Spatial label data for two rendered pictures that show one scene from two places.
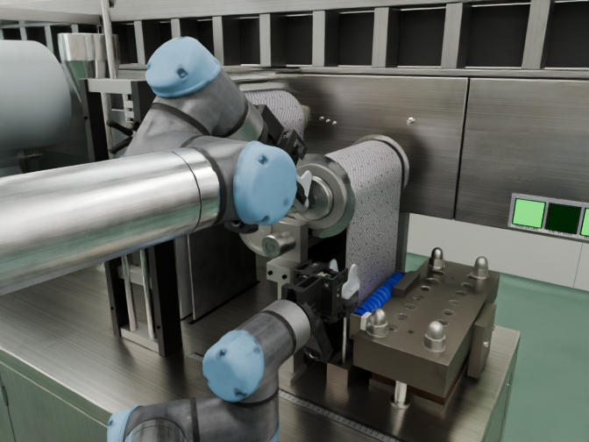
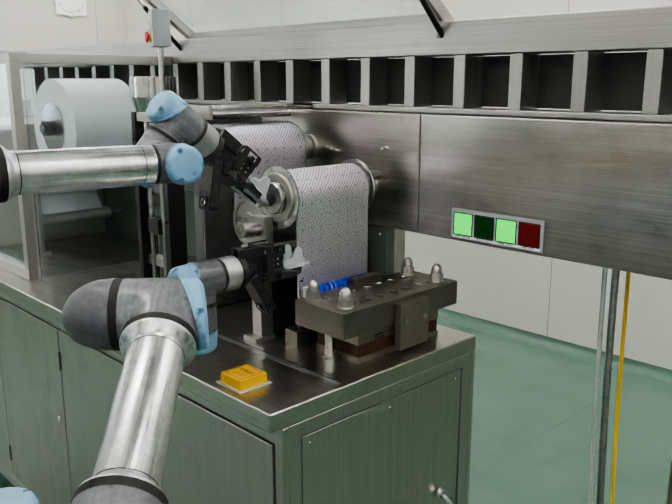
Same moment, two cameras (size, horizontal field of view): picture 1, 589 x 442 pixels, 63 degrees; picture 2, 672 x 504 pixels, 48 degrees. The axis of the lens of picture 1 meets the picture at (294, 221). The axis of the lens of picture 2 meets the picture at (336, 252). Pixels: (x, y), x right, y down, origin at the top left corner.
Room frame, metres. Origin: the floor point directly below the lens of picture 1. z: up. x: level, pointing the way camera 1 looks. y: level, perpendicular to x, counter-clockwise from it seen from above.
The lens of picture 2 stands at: (-0.87, -0.57, 1.52)
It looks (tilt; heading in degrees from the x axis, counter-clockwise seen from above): 13 degrees down; 13
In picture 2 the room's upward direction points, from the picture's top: straight up
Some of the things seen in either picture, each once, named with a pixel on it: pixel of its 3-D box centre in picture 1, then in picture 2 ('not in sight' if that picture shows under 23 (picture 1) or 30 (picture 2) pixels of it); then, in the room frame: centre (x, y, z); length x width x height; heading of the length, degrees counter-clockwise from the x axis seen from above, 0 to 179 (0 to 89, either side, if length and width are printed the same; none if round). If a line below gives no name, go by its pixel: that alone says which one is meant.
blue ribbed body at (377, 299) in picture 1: (381, 296); (339, 286); (0.86, -0.17, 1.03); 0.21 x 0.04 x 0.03; 147
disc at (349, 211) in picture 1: (316, 196); (278, 197); (0.80, -0.04, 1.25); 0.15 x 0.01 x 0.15; 57
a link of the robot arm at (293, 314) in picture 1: (280, 326); (226, 273); (0.61, 0.02, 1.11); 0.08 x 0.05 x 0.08; 57
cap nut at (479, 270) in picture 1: (480, 266); (436, 272); (0.95, -0.40, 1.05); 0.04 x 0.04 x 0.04
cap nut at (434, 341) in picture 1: (435, 334); (345, 297); (0.68, -0.23, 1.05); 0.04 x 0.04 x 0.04
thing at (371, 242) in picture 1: (373, 253); (333, 249); (0.87, -0.15, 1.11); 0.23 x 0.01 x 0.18; 147
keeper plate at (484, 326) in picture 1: (483, 339); (412, 322); (0.80, -0.36, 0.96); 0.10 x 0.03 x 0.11; 147
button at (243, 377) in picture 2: not in sight; (243, 377); (0.52, -0.05, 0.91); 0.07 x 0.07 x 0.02; 57
